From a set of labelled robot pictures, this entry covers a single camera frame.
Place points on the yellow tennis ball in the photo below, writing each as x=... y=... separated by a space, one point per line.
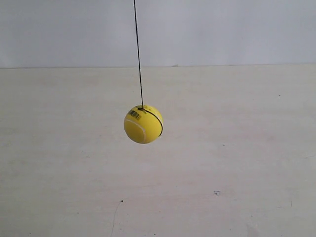
x=143 y=124

